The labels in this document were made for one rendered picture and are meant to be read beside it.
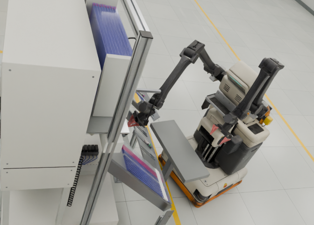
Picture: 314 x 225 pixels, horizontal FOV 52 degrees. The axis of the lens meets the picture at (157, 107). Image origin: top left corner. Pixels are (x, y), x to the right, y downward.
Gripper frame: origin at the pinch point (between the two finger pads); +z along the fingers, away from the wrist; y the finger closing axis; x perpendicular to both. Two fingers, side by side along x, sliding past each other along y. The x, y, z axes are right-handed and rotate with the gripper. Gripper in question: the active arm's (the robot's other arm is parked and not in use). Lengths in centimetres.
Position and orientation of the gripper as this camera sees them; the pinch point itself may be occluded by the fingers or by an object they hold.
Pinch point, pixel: (128, 124)
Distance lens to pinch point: 213.0
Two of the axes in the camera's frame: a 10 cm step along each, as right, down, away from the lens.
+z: -8.1, 5.3, 2.4
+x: 5.2, 4.8, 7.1
